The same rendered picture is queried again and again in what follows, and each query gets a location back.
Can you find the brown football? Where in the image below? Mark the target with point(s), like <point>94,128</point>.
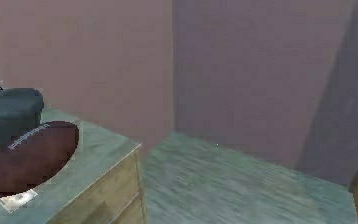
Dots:
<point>30,160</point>

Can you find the small silver flat object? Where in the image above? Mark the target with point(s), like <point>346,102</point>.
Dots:
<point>15,200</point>

